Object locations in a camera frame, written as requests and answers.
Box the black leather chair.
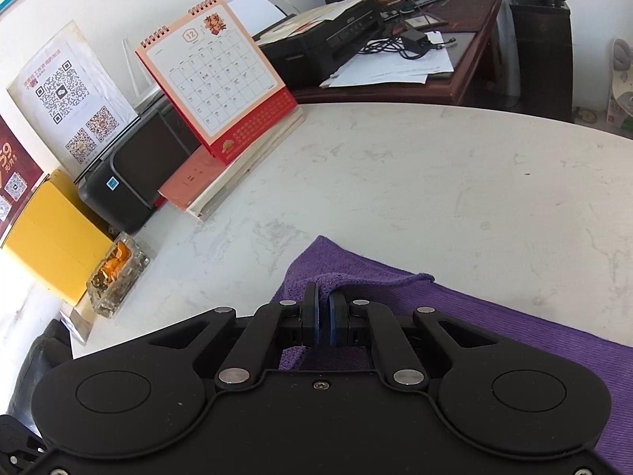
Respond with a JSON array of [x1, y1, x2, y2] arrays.
[[10, 319, 75, 419]]

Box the purple towel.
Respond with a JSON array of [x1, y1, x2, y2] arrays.
[[274, 235, 633, 475]]

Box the black printer with blue sticker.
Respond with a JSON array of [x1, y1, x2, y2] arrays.
[[76, 94, 203, 234]]

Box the white code sheet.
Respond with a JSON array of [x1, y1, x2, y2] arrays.
[[6, 20, 139, 179]]

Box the red cover book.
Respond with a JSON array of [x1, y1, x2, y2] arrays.
[[158, 146, 248, 213]]

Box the red advert poster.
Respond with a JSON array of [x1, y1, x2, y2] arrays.
[[0, 114, 45, 238]]

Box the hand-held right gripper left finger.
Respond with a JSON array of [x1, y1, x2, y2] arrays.
[[148, 283, 321, 391]]

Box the red desk calendar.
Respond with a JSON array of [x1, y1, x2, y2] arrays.
[[135, 0, 300, 165]]

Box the black water dispenser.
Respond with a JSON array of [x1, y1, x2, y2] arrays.
[[502, 0, 574, 122]]

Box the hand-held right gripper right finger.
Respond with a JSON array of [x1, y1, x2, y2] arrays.
[[330, 291, 498, 391]]

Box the glass ashtray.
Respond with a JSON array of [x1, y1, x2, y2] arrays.
[[86, 237, 150, 317]]

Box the white thick book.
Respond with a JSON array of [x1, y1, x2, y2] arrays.
[[185, 109, 306, 222]]

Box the blank white paper sheet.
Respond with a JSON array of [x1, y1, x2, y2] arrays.
[[226, 0, 288, 28]]

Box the black inkjet printer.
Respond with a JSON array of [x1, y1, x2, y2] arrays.
[[252, 0, 387, 91]]

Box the yellow box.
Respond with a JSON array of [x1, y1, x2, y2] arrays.
[[0, 168, 117, 308]]

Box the white paper sheets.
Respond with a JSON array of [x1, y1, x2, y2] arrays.
[[319, 30, 455, 89]]

